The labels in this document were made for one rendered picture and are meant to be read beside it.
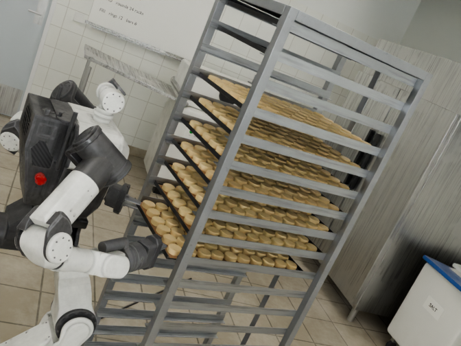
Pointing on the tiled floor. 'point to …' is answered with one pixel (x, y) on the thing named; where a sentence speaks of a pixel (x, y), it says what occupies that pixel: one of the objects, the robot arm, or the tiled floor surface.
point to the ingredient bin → (430, 309)
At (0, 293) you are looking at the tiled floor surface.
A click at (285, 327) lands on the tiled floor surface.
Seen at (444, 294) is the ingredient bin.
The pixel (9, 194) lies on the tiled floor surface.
